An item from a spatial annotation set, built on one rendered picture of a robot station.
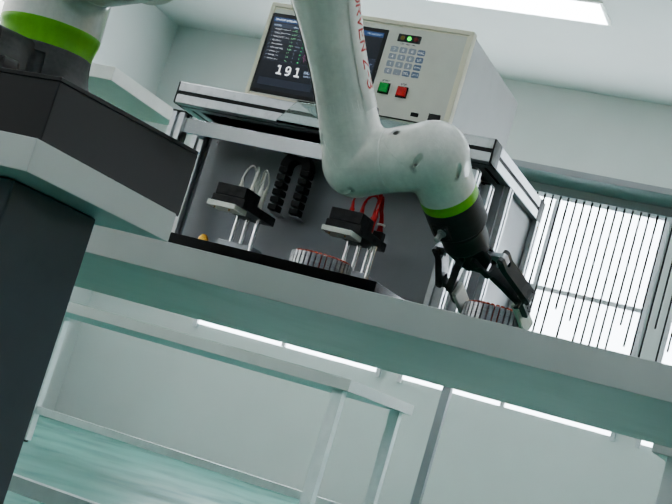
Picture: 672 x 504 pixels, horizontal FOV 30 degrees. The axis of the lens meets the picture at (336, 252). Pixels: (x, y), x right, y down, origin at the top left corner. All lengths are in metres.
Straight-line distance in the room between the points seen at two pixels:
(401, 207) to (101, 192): 1.04
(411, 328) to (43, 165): 0.67
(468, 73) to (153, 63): 7.93
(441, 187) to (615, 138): 7.10
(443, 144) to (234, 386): 7.60
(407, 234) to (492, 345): 0.67
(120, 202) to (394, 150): 0.49
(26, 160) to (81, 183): 0.10
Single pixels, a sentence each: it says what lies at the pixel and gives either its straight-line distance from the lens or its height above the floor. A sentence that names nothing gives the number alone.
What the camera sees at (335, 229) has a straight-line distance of 2.25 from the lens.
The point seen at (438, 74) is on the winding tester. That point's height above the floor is 1.23.
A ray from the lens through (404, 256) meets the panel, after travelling 2.44.
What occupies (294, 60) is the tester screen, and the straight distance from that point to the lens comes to 2.52.
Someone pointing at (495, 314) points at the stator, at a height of 0.79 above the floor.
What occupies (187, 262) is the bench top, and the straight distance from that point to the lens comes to 2.03.
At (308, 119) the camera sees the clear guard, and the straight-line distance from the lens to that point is 2.15.
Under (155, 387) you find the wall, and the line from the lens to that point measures 9.69.
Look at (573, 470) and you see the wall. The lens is 8.56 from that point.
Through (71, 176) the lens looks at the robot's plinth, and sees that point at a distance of 1.48.
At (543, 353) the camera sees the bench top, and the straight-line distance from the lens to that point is 1.81.
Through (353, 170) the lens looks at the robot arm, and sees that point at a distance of 1.91.
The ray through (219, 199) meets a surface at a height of 0.89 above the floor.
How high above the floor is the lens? 0.54
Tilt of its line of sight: 8 degrees up
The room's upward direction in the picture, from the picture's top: 17 degrees clockwise
